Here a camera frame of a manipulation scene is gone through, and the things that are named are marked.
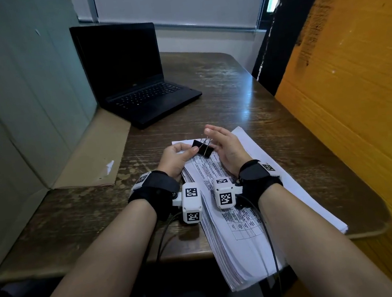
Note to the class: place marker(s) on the person's right hand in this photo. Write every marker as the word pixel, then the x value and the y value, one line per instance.
pixel 230 149

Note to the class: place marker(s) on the black laptop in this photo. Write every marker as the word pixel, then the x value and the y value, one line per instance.
pixel 120 56

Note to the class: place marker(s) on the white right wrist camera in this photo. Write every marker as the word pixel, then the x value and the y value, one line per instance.
pixel 224 193

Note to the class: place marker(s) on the person's right forearm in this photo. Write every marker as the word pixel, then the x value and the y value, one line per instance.
pixel 322 245

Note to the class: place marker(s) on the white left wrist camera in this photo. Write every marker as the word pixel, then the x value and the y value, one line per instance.
pixel 191 204

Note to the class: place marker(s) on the beige cardboard panel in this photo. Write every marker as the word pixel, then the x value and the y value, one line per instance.
pixel 11 123

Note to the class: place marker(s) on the person's left hand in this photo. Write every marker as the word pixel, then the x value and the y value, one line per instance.
pixel 174 160

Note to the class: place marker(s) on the black binder clips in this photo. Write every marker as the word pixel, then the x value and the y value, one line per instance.
pixel 201 146

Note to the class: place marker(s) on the orange cardboard panel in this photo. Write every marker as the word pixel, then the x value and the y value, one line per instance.
pixel 358 80

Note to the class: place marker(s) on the aligned stack of printed sheets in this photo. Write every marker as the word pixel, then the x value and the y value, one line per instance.
pixel 240 248

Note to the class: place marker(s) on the person's left forearm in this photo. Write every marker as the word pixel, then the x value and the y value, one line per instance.
pixel 90 277

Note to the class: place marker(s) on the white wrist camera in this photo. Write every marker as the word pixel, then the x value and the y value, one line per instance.
pixel 224 193
pixel 191 204

